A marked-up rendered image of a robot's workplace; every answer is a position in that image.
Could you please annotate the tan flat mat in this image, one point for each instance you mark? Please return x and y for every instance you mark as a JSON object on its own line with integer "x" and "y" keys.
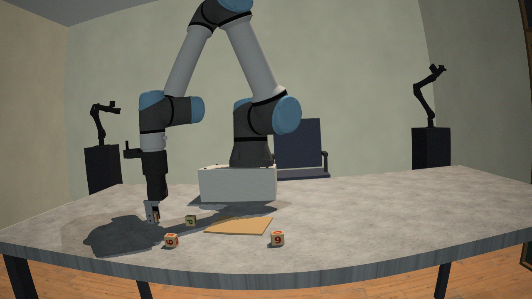
{"x": 239, "y": 225}

